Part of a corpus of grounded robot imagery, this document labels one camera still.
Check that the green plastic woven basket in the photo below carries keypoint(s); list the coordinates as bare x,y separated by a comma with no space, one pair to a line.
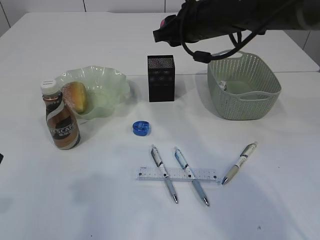
252,87

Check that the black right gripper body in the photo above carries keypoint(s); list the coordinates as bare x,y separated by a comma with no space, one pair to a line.
207,19

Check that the Nescafe coffee bottle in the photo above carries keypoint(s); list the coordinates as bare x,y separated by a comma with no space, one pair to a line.
60,119

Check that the grey pen left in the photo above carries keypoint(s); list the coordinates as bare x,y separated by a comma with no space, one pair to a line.
166,177

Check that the sugared bread roll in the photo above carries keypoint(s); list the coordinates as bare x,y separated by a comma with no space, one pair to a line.
75,96

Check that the blue grey pen middle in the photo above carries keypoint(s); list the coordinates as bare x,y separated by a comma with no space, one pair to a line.
196,184

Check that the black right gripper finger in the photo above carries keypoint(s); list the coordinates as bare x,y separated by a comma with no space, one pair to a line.
170,31
176,42

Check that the clear plastic ruler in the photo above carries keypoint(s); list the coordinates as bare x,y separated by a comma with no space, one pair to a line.
177,174

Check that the pink pencil sharpener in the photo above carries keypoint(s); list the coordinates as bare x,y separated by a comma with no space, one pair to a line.
166,20

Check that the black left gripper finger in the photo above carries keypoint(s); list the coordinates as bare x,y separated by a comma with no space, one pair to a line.
1,158

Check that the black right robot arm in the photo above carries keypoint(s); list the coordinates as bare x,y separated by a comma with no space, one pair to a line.
282,15

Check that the blue pencil sharpener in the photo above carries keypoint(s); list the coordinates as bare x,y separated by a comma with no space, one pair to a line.
141,128

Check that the black mesh pen holder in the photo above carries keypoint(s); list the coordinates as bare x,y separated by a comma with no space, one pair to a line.
161,78

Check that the cream pen right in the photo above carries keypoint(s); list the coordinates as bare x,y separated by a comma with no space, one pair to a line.
243,157

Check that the green wavy glass plate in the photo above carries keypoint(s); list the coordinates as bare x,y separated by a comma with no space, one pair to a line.
105,87

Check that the pink paper ball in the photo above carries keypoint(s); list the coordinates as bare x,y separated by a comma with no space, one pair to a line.
223,85

